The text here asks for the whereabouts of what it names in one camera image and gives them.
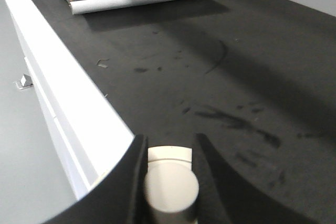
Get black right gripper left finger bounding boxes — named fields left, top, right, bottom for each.
left=45, top=135, right=148, bottom=223

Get silver floor socket box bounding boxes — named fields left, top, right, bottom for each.
left=15, top=74, right=34, bottom=90

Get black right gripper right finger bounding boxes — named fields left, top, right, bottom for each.
left=192, top=133, right=315, bottom=223

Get glass jar with cream lid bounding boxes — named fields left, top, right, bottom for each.
left=144, top=145, right=200, bottom=223

